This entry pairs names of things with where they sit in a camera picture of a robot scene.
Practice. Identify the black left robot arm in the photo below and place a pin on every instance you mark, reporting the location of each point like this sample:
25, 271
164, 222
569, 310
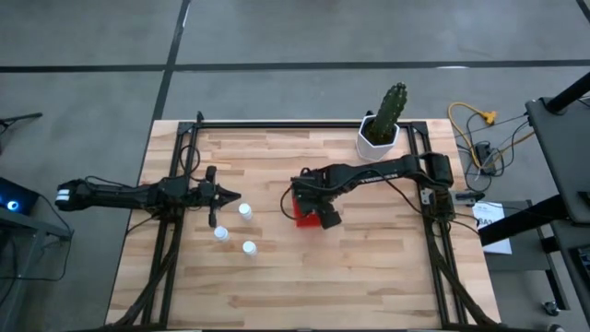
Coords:
129, 196

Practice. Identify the white hexagonal plant pot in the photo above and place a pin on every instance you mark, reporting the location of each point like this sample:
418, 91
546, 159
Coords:
369, 150

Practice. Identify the black round pole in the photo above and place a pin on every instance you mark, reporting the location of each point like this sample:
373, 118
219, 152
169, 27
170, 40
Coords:
569, 94

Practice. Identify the tall green cactus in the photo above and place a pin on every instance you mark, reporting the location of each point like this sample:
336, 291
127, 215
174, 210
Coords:
389, 110

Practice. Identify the grey metal stand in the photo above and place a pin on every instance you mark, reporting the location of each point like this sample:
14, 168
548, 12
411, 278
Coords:
46, 229

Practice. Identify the black aluminium table frame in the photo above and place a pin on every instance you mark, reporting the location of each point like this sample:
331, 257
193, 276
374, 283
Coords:
299, 124

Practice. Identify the white paper sheet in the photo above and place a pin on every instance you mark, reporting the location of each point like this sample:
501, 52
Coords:
495, 230

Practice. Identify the dark metal cart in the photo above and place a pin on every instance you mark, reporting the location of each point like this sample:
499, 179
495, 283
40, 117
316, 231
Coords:
571, 258

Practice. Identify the red slotted plastic basket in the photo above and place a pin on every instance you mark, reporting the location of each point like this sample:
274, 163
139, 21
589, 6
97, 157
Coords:
306, 221

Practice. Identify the white pill bottle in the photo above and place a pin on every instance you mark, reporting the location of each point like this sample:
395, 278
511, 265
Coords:
245, 211
221, 233
249, 248

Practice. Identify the dark grey side table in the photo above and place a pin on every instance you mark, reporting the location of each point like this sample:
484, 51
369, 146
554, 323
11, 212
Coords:
562, 152

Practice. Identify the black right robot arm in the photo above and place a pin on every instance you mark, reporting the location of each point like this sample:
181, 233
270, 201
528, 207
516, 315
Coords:
369, 175

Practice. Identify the caster wheel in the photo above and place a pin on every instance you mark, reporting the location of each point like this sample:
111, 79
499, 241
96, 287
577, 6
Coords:
551, 308

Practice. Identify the black power strip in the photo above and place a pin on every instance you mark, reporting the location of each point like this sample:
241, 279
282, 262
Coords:
484, 154

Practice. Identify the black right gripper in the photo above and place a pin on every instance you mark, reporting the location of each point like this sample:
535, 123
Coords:
313, 189

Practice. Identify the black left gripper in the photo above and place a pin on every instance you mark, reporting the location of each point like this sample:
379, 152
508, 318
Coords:
211, 193

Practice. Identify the black metal beam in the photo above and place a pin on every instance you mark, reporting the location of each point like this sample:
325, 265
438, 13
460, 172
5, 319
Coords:
521, 221

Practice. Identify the black tripod leg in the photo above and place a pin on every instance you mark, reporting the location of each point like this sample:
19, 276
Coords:
23, 117

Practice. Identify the silver metal bracket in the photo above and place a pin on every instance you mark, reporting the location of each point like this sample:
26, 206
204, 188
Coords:
426, 196

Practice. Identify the black computer with blue light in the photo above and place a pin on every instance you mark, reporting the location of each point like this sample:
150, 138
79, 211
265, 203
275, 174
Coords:
20, 198

